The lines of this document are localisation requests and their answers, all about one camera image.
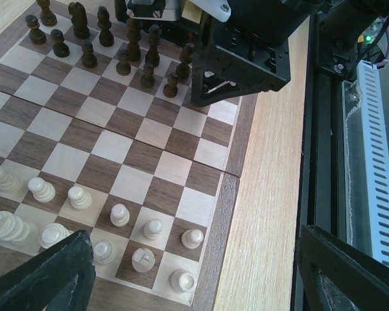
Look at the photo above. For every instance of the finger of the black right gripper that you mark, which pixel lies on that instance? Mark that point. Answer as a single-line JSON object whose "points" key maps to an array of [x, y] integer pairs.
{"points": [[213, 83]]}

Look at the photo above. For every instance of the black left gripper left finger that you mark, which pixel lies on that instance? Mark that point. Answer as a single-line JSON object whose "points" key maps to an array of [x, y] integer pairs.
{"points": [[59, 278]]}

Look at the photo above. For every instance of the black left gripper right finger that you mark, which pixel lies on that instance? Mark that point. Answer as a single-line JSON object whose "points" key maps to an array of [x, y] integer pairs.
{"points": [[337, 276]]}

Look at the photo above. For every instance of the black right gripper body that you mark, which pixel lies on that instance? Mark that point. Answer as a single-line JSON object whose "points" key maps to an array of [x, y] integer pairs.
{"points": [[256, 31]]}

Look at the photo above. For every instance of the dark wooden chess queen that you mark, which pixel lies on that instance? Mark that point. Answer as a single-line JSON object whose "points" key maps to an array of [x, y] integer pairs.
{"points": [[134, 27]]}

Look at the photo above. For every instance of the wooden chess board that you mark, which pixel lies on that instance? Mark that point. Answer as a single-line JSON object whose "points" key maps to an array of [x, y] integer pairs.
{"points": [[96, 151]]}

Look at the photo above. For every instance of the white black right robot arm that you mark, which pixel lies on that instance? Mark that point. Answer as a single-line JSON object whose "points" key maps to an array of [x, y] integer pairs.
{"points": [[338, 27]]}

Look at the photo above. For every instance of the white chess queen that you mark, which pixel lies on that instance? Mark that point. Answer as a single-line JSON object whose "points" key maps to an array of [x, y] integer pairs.
{"points": [[52, 234]]}

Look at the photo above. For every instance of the white chess bishop near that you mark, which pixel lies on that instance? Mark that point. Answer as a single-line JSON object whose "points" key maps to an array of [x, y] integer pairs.
{"points": [[104, 252]]}

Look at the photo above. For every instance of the dark chess king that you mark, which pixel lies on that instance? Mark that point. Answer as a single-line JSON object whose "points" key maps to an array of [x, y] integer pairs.
{"points": [[154, 35]]}

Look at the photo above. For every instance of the white chess king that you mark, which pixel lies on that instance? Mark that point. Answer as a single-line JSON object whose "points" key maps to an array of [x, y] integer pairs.
{"points": [[17, 231]]}

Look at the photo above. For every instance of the white chess knight near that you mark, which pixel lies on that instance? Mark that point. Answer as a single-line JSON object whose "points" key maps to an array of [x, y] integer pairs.
{"points": [[143, 260]]}

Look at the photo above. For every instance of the dark chess bishop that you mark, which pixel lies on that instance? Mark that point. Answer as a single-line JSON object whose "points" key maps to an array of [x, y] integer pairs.
{"points": [[106, 38]]}

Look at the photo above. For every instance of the white chess rook near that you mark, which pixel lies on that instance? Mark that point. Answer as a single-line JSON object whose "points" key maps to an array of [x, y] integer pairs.
{"points": [[183, 281]]}

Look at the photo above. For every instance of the dark chess knight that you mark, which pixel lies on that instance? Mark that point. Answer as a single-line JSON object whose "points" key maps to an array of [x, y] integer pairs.
{"points": [[79, 20]]}

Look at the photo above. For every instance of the dark chess rook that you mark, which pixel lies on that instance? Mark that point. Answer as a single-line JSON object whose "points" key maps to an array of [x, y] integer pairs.
{"points": [[47, 17]]}

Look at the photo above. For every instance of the light blue slotted cable duct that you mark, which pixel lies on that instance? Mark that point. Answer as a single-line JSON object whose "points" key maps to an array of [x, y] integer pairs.
{"points": [[376, 159]]}

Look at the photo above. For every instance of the black metal base rail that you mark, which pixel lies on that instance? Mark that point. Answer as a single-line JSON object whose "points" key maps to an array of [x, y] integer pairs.
{"points": [[333, 187]]}

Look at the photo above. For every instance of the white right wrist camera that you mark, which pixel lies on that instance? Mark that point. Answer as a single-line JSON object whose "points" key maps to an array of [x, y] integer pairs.
{"points": [[173, 10]]}

